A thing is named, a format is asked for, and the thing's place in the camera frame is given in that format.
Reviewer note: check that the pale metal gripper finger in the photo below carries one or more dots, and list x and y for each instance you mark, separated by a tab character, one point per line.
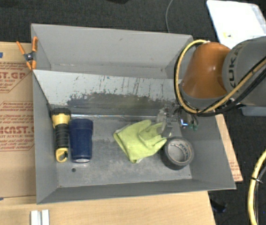
166	129
161	117

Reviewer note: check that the grey tape roll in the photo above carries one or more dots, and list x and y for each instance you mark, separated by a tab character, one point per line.
170	158

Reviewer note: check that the yellow-green cloth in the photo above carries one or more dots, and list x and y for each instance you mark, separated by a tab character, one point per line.
137	142

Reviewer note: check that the grey metal bin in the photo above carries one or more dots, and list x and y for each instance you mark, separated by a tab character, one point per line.
123	172

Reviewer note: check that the dark blue cup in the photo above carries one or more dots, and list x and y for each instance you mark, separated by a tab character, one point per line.
81	139

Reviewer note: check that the yellow and black flashlight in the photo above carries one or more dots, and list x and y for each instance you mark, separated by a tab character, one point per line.
62	135

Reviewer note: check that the brown cardboard board red print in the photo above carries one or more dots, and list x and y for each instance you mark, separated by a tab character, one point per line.
8	167

